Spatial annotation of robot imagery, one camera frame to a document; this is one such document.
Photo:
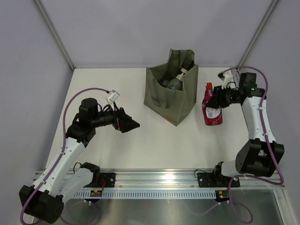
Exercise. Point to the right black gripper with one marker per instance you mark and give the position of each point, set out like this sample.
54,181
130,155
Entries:
216,101

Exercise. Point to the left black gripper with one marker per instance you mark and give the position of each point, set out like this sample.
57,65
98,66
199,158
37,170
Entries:
126,123

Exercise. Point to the red bottle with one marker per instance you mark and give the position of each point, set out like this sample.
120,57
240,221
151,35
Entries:
212,116

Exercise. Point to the green bottle beige cap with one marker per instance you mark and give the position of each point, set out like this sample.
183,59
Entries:
176,83

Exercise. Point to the green pump bottle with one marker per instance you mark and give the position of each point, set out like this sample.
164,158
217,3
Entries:
165,83

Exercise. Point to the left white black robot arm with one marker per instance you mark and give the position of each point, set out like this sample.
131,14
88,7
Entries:
46,197

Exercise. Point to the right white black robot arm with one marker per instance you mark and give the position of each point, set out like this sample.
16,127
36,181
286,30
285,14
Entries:
261,154

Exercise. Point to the green canvas bag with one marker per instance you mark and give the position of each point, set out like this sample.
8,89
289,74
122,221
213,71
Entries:
172,105

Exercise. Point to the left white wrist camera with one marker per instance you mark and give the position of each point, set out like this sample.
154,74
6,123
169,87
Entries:
111,97

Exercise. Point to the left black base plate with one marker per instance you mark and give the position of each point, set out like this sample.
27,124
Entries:
108,178

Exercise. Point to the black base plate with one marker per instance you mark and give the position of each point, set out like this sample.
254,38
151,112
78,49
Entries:
207,180
108,178

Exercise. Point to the aluminium mounting rail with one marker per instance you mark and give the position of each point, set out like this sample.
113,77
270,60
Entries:
179,179

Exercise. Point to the white slotted cable duct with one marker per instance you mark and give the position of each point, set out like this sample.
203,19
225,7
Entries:
145,194

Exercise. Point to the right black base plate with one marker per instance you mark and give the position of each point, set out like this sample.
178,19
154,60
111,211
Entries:
207,180

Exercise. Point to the right aluminium frame post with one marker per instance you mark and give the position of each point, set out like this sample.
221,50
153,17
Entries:
258,32

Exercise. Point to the aluminium frame post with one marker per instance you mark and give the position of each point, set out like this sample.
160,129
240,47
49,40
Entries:
54,34
258,32

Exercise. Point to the left aluminium frame post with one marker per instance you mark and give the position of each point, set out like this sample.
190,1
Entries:
54,34

